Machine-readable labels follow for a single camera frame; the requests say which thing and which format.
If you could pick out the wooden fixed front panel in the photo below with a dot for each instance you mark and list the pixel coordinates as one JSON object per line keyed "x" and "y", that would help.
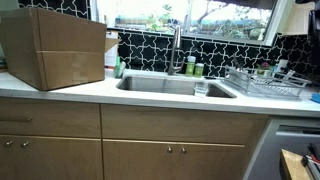
{"x": 180, "y": 125}

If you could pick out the green dish soap bottle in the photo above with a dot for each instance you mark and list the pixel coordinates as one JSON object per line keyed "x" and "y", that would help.
{"x": 118, "y": 68}

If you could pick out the black red tool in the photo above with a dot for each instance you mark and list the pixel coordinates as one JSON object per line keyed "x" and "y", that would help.
{"x": 313, "y": 161}

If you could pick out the clear drinking glass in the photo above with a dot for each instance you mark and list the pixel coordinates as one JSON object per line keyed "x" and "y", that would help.
{"x": 201, "y": 90}

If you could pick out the wooden drawer front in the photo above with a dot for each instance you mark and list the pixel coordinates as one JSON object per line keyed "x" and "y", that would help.
{"x": 56, "y": 116}

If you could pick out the blue sponge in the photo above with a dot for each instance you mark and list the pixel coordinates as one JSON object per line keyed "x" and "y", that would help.
{"x": 316, "y": 98}

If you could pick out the steel kitchen faucet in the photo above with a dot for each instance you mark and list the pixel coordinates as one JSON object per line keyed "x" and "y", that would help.
{"x": 176, "y": 40}

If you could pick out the tall green white-capped bottle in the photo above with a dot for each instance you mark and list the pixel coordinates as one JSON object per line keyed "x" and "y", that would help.
{"x": 190, "y": 66}

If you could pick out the wooden block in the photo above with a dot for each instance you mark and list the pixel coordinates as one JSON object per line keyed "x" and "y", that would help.
{"x": 293, "y": 166}

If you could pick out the small pink flower pot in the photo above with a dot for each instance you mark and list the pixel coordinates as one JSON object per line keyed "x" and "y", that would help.
{"x": 263, "y": 68}

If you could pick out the white window frame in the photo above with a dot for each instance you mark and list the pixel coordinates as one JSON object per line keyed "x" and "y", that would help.
{"x": 280, "y": 23}

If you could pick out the wide wooden cabinet door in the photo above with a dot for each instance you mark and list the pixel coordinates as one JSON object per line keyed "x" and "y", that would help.
{"x": 56, "y": 160}

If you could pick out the small white container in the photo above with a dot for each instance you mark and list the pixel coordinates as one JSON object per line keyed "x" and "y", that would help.
{"x": 282, "y": 65}

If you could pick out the short green white-capped bottle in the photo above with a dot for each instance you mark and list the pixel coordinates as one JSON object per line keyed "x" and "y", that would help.
{"x": 199, "y": 70}

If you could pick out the grey dishwasher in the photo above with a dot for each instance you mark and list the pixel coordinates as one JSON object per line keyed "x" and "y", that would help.
{"x": 266, "y": 153}

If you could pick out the round metal cabinet knob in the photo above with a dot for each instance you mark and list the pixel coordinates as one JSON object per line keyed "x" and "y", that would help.
{"x": 169, "y": 149}
{"x": 8, "y": 143}
{"x": 25, "y": 144}
{"x": 183, "y": 150}

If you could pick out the large brown cardboard box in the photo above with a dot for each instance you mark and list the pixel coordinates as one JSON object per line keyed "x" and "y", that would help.
{"x": 66, "y": 50}

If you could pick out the stainless steel sink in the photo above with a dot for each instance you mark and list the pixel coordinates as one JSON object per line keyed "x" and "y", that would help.
{"x": 156, "y": 85}

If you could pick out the narrow wooden cabinet door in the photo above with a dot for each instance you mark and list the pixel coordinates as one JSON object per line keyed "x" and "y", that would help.
{"x": 136, "y": 163}
{"x": 213, "y": 165}

